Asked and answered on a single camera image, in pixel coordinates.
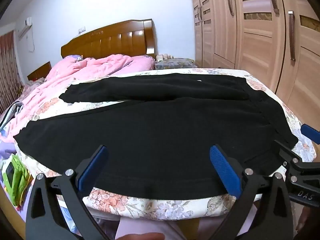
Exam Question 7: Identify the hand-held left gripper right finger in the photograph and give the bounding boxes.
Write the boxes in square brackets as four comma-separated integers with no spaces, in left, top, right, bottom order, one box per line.
[209,144,298,240]

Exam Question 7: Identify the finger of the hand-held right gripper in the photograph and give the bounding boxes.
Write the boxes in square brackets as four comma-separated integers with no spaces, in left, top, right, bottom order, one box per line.
[274,140,304,168]
[300,124,320,145]

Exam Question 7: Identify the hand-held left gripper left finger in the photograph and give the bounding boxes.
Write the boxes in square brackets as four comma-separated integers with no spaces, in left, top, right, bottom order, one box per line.
[25,145,110,240]

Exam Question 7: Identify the black pants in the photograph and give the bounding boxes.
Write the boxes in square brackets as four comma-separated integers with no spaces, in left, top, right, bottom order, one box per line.
[13,73,299,200]

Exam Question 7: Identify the person's left hand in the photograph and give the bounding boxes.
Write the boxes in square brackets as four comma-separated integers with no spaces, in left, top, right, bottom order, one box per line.
[117,232,164,240]

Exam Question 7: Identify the bed with floral sheet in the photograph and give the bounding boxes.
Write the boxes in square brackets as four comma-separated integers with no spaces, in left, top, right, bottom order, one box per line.
[12,67,317,222]

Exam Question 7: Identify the green fabric item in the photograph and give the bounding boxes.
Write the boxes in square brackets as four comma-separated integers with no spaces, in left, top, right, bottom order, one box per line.
[1,154,32,207]

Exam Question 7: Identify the purple cloth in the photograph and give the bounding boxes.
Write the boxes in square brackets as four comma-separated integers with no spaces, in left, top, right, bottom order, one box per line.
[0,130,23,180]

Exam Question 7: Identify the pink quilt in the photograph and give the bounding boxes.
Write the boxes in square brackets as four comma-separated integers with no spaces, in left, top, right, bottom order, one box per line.
[5,54,155,140]

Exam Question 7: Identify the grey white garment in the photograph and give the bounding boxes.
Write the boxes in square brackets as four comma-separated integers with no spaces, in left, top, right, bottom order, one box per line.
[0,100,24,130]

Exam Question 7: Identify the small wooden nightstand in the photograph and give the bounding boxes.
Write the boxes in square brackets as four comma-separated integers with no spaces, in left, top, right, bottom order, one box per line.
[27,61,52,82]

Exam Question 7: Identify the light wooden wardrobe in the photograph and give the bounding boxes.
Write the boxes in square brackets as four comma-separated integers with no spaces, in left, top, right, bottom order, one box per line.
[189,0,320,120]

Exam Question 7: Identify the bedside table with floral cover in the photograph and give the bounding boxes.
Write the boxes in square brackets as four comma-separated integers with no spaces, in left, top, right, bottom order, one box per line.
[154,54,195,70]

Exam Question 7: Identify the red patterned curtain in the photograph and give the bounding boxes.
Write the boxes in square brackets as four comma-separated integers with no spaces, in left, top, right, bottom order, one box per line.
[0,30,24,115]

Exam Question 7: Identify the wooden headboard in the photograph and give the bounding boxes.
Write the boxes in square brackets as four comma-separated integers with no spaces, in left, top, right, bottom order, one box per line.
[61,19,157,60]

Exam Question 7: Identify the white air conditioner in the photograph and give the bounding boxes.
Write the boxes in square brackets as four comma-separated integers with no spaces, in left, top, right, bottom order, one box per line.
[17,17,33,39]

